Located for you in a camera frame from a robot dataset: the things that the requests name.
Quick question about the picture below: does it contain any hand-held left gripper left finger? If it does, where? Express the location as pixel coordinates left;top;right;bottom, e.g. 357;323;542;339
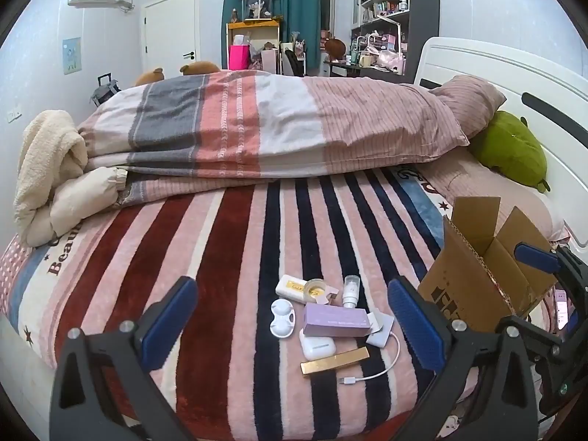
50;276;199;441

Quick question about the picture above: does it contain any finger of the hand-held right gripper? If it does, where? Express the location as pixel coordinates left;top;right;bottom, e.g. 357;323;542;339
496;315;566;363
513;241;588;299

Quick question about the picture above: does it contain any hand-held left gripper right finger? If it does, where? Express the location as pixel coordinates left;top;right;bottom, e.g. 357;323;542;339
387;276;538;441

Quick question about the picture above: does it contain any white adapter with cable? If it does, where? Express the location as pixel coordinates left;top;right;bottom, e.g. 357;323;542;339
338;315;401;385

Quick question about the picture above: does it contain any brown cardboard box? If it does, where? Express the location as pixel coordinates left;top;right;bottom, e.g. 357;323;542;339
418;197;559;334

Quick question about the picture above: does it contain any small white spray bottle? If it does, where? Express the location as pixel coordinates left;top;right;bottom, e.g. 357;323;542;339
342;275;360;309

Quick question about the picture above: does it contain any purple rectangular box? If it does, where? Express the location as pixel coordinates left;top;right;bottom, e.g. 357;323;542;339
301;302;373;337

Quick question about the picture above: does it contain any gold rectangular box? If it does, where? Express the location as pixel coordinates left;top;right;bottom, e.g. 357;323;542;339
300;346;370;378

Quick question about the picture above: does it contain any white earbuds case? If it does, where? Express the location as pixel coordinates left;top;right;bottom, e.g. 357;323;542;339
299;330;336;362

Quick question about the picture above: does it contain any clear tape roll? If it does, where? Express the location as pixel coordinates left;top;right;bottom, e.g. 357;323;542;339
303;279;339;305

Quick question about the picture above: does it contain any white contact lens case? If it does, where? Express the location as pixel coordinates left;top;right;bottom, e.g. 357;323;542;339
269;299;297;339

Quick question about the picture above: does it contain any white box with yellow label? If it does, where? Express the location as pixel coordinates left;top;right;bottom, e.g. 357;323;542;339
276;274;314;304

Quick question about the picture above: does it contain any smartphone with lit screen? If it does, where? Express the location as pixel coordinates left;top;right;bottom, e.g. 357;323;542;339
553;288;573;330

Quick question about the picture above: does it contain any small white sachet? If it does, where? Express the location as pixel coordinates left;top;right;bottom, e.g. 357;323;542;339
367;309;392;331

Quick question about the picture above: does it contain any pink ribbed pillow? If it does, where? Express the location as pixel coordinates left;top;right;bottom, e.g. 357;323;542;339
422;151;567;242

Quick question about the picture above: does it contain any striped plush blanket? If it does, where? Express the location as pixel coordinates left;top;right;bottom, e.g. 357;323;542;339
0;165;460;441

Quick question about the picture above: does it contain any green plush toy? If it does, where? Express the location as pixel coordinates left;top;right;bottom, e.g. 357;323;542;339
467;110;551;194

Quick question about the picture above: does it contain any cream puffy jacket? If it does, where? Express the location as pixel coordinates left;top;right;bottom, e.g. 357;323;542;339
50;165;130;240

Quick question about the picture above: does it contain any pink striped pillow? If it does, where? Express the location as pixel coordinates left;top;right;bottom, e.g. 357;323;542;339
427;75;507;141

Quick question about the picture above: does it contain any white bed headboard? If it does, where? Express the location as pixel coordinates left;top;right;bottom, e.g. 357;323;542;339
412;37;588;251

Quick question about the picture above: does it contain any cream fleece blanket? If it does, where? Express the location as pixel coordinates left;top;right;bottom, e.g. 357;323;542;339
14;110;89;247

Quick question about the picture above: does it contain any pink and grey striped quilt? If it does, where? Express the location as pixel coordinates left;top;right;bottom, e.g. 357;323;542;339
76;70;470;194

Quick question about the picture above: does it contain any grey suitcase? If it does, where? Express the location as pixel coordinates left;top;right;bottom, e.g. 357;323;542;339
89;72;123;108

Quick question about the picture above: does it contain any brown teddy bear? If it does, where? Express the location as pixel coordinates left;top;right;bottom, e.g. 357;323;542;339
133;67;165;87
179;61;222;77

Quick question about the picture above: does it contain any cluttered desk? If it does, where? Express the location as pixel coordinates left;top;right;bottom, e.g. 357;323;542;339
323;56;406;80

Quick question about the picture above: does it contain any bright pink bag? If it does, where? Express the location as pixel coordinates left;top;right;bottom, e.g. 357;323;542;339
230;44;251;71

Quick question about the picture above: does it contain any brown round wig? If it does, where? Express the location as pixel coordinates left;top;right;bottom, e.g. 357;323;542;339
325;37;348;62

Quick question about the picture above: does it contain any black chair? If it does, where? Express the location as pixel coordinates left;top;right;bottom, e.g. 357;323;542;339
280;48;306;77

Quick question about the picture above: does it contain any grey bookshelf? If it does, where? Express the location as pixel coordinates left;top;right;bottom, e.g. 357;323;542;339
351;0;412;77

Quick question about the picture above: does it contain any white door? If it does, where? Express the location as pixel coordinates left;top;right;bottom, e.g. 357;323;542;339
140;0;201;79

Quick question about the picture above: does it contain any yellow shelf unit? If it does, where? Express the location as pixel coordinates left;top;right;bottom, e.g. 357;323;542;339
225;19;282;74

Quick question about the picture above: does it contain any glass display case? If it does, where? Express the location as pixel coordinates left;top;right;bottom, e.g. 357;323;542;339
238;0;273;22

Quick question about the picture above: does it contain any wall poster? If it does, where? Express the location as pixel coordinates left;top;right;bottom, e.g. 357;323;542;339
62;37;82;75

